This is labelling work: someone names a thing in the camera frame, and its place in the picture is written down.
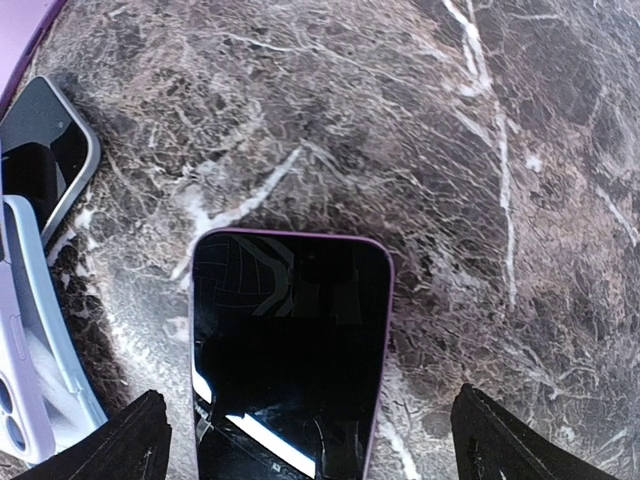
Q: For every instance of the silver edged phone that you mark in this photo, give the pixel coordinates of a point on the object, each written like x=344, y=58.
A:
x=49, y=152

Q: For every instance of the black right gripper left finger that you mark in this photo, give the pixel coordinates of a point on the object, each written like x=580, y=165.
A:
x=134, y=444

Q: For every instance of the lilac phone case with ring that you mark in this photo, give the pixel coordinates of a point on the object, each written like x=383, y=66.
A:
x=26, y=432

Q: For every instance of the light blue phone case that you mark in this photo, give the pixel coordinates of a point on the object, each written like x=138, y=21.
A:
x=72, y=406

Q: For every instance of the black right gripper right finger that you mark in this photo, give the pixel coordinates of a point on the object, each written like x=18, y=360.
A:
x=492, y=443

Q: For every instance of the purple phone case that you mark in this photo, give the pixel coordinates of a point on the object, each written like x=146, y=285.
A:
x=23, y=25

